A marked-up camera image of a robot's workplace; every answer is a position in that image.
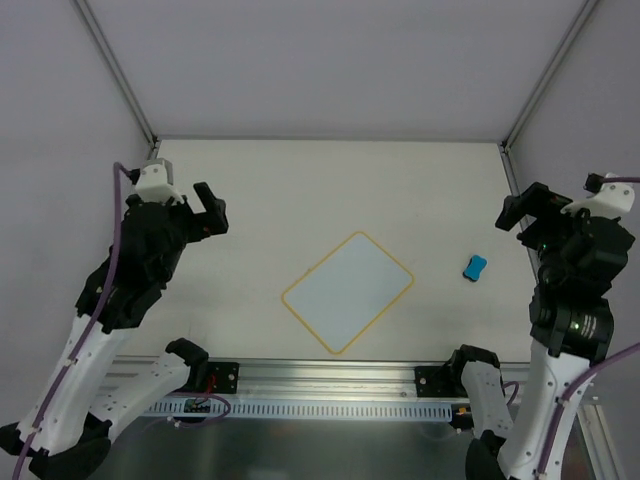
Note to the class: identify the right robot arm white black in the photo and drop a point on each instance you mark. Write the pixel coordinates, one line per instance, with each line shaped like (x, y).
(531, 445)

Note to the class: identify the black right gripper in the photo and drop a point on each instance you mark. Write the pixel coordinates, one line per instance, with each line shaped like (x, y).
(531, 211)

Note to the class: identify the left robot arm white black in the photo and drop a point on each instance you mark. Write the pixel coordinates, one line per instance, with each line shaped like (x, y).
(70, 430)

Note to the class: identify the left green circuit board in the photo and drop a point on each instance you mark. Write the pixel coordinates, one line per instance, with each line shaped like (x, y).
(197, 406)

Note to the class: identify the white slotted cable duct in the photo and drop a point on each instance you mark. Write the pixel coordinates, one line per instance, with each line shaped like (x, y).
(411, 411)

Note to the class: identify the aluminium corner post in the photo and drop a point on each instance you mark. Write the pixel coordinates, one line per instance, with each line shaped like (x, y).
(559, 56)
(95, 31)

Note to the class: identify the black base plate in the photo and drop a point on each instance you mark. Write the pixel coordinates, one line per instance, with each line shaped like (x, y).
(222, 377)
(441, 381)

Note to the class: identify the left aluminium corner post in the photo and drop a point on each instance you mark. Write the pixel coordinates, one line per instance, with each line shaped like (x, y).
(95, 31)

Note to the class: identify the right small circuit board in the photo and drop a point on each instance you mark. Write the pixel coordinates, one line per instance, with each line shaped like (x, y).
(462, 411)

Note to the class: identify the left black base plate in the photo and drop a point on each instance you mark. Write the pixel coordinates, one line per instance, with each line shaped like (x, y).
(222, 377)

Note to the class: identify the right aluminium corner post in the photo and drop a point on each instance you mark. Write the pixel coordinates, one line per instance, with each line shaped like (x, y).
(559, 56)

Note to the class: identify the blue bone-shaped eraser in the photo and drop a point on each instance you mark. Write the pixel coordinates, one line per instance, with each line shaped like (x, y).
(474, 268)

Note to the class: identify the front aluminium mounting rail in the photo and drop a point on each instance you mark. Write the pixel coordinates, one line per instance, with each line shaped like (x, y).
(328, 380)

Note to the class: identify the yellow-framed small whiteboard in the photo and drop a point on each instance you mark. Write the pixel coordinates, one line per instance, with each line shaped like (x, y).
(347, 291)

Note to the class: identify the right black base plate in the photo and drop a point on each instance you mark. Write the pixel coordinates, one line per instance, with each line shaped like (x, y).
(441, 381)

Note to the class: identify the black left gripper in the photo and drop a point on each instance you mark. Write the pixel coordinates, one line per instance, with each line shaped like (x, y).
(198, 220)

